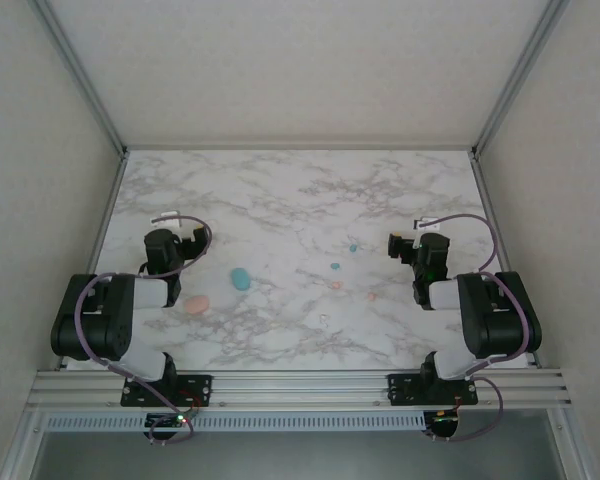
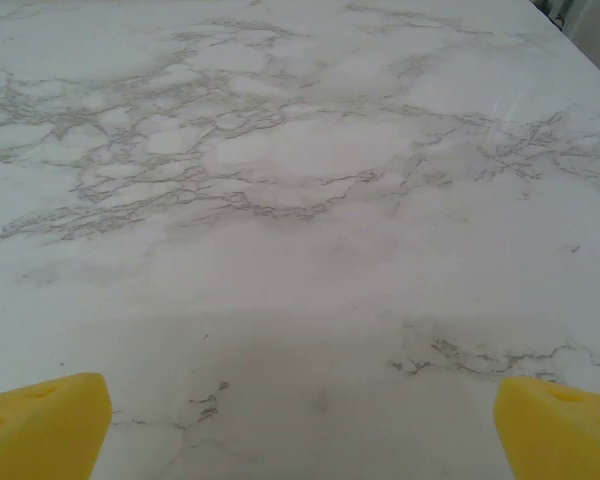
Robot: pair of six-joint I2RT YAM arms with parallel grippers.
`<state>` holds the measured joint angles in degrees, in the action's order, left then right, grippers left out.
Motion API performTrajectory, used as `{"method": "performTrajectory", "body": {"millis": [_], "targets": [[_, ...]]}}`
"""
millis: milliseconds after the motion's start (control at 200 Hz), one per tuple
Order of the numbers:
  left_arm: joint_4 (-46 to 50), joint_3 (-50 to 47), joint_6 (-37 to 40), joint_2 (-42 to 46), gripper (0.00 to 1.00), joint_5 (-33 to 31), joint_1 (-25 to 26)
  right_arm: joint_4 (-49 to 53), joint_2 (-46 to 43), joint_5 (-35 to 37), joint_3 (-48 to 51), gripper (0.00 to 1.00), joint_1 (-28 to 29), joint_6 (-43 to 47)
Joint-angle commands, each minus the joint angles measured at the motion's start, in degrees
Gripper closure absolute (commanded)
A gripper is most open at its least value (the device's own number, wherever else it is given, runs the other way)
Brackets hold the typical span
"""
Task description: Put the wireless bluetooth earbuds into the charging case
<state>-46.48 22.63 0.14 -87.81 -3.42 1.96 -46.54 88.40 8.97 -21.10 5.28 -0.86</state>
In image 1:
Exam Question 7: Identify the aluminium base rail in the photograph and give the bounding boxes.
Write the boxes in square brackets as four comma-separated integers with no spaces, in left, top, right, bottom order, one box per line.
[27,368,574,412]

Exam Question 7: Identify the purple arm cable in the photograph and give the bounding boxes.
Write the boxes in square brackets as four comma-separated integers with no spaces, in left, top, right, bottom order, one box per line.
[73,214,214,446]
[419,212,532,444]

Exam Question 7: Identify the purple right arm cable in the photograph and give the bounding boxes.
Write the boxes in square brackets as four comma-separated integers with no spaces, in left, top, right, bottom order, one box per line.
[419,212,532,444]

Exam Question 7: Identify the white slotted cable duct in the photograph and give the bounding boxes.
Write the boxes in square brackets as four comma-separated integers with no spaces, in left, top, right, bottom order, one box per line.
[44,412,426,432]

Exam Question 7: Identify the blue earbud charging case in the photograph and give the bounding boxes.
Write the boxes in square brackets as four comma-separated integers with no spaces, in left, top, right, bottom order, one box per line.
[229,267,252,293]

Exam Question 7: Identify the aluminium frame post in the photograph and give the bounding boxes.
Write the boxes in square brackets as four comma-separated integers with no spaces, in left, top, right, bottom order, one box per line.
[472,0,572,157]
[0,404,46,480]
[547,407,599,480]
[27,0,130,157]

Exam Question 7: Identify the aluminium table edge rail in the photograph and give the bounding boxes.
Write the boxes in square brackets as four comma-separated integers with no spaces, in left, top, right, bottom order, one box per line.
[469,152,540,369]
[59,152,130,372]
[122,143,479,153]

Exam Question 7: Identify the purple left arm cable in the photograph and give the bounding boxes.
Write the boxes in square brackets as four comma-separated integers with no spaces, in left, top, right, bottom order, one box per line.
[73,214,214,446]

